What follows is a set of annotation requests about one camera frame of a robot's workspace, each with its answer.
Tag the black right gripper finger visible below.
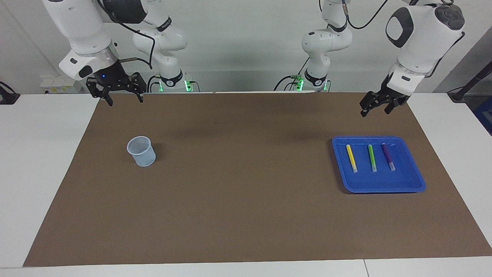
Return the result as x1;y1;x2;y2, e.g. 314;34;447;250
129;72;147;103
86;77;114;107

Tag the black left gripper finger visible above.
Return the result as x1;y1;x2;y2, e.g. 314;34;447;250
384;98;409;115
360;92;385;117

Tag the purple marker pen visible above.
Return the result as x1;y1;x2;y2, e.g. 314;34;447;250
381;143;396;171

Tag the yellow marker pen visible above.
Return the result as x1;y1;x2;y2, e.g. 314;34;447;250
346;144;358;173

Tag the translucent plastic cup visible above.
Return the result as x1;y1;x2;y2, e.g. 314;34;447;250
127;136;156;167

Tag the blue plastic tray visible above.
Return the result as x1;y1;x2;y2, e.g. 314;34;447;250
332;135;426;194

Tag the black slanted stand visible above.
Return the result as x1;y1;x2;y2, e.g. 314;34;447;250
448;62;492;102

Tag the blue box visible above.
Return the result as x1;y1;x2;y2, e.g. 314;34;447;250
474;96;492;136

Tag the brown table mat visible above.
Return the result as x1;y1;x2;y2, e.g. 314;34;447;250
23;92;492;267

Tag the white wall socket box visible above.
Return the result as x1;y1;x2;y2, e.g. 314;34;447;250
40;75;82;94

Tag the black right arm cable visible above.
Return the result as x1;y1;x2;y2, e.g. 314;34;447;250
98;0;156;70

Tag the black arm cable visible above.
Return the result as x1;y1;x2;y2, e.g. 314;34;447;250
98;0;156;70
340;0;465;77

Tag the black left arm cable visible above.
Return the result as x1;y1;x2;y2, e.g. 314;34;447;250
340;0;465;77

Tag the black clamp mount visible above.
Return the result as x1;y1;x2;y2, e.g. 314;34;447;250
0;82;20;105

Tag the black left base cable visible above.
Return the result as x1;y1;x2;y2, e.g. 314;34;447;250
274;58;310;91

